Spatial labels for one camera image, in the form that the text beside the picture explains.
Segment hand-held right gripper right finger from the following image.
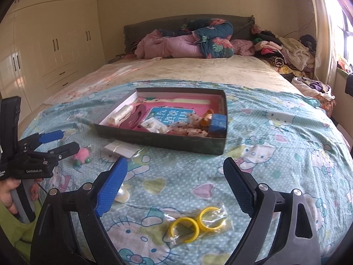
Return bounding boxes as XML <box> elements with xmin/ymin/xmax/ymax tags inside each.
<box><xmin>223</xmin><ymin>157</ymin><xmax>322</xmax><ymax>265</ymax></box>

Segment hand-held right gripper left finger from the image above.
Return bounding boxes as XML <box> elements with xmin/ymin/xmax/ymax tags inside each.
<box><xmin>32</xmin><ymin>157</ymin><xmax>128</xmax><ymax>265</ymax></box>

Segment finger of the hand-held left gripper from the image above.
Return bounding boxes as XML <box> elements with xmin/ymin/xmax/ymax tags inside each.
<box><xmin>47</xmin><ymin>142</ymin><xmax>80</xmax><ymax>158</ymax></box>
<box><xmin>36</xmin><ymin>131</ymin><xmax>66</xmax><ymax>144</ymax></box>

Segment yellow rings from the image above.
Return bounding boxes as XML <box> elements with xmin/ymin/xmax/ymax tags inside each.
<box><xmin>161</xmin><ymin>203</ymin><xmax>235</xmax><ymax>250</ymax></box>

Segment white hair claw clip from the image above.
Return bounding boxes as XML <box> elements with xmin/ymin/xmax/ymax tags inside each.
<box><xmin>107</xmin><ymin>105</ymin><xmax>135</xmax><ymax>125</ymax></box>

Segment small blue box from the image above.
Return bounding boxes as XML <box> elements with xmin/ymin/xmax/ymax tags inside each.
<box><xmin>209</xmin><ymin>113</ymin><xmax>228</xmax><ymax>139</ymax></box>

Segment dark cardboard box pink lining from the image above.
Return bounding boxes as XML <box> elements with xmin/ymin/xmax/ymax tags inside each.
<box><xmin>94</xmin><ymin>87</ymin><xmax>228</xmax><ymax>156</ymax></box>

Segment dark red hair clip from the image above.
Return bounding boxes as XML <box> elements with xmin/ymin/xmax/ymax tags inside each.
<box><xmin>121</xmin><ymin>103</ymin><xmax>148</xmax><ymax>129</ymax></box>

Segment small bag of earrings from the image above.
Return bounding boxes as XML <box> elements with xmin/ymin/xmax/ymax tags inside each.
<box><xmin>141</xmin><ymin>117</ymin><xmax>169</xmax><ymax>134</ymax></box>

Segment brown bear hair tie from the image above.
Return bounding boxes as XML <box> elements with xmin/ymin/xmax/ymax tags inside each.
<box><xmin>200</xmin><ymin>110</ymin><xmax>215</xmax><ymax>127</ymax></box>

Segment beige spotted scrunchie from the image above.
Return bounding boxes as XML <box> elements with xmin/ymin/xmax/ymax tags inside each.
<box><xmin>172</xmin><ymin>113</ymin><xmax>210</xmax><ymax>138</ymax></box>

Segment person's left hand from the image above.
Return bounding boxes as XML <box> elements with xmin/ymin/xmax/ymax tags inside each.
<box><xmin>0</xmin><ymin>178</ymin><xmax>21</xmax><ymax>216</ymax></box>

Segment pearly white ornament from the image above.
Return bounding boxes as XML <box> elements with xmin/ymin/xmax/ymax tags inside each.
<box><xmin>114</xmin><ymin>185</ymin><xmax>131</xmax><ymax>204</ymax></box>

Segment white card in plastic sleeve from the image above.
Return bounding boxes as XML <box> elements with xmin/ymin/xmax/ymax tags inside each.
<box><xmin>100</xmin><ymin>140</ymin><xmax>144</xmax><ymax>161</ymax></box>

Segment cartoon cat printed blanket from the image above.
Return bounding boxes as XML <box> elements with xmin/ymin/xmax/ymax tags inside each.
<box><xmin>17</xmin><ymin>79</ymin><xmax>353</xmax><ymax>265</ymax></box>

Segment yellow-green garment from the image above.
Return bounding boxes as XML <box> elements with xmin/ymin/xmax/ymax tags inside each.
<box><xmin>0</xmin><ymin>201</ymin><xmax>39</xmax><ymax>258</ymax></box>

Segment blue printed card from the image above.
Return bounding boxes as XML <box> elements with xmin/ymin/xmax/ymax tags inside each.
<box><xmin>146</xmin><ymin>106</ymin><xmax>197</xmax><ymax>129</ymax></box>

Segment cream wardrobe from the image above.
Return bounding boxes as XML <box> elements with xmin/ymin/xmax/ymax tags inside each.
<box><xmin>0</xmin><ymin>0</ymin><xmax>107</xmax><ymax>112</ymax></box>

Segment basket of clothes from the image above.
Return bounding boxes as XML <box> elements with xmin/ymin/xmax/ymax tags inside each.
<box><xmin>292</xmin><ymin>77</ymin><xmax>336</xmax><ymax>116</ymax></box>

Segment beige bedspread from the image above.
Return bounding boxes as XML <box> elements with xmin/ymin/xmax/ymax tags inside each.
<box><xmin>44</xmin><ymin>54</ymin><xmax>301</xmax><ymax>108</ymax></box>

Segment pink floral cloth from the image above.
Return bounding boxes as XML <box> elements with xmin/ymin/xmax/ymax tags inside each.
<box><xmin>230</xmin><ymin>39</ymin><xmax>255</xmax><ymax>57</ymax></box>

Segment pink and floral bedding roll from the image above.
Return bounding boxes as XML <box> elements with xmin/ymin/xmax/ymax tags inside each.
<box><xmin>123</xmin><ymin>15</ymin><xmax>255</xmax><ymax>56</ymax></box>

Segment pile of clothes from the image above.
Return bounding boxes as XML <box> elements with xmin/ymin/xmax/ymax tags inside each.
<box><xmin>252</xmin><ymin>25</ymin><xmax>318</xmax><ymax>76</ymax></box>

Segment pink quilt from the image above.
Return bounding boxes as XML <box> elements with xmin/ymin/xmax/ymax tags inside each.
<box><xmin>134</xmin><ymin>30</ymin><xmax>205</xmax><ymax>59</ymax></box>

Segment dark garment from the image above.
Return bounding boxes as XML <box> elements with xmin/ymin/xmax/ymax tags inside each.
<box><xmin>345</xmin><ymin>72</ymin><xmax>353</xmax><ymax>97</ymax></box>

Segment dark floral quilt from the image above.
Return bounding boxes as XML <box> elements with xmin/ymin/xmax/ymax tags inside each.
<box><xmin>180</xmin><ymin>19</ymin><xmax>235</xmax><ymax>59</ymax></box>

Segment colourful items on sill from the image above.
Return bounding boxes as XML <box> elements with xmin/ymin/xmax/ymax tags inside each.
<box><xmin>336</xmin><ymin>55</ymin><xmax>352</xmax><ymax>76</ymax></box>

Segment cream curtain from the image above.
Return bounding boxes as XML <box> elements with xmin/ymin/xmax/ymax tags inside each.
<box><xmin>306</xmin><ymin>0</ymin><xmax>340</xmax><ymax>89</ymax></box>

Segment window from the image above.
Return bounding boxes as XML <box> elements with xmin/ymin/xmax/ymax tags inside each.
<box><xmin>317</xmin><ymin>0</ymin><xmax>353</xmax><ymax>75</ymax></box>

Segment pink pompom hair tie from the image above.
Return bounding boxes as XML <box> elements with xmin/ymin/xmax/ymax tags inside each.
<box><xmin>69</xmin><ymin>145</ymin><xmax>93</xmax><ymax>168</ymax></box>

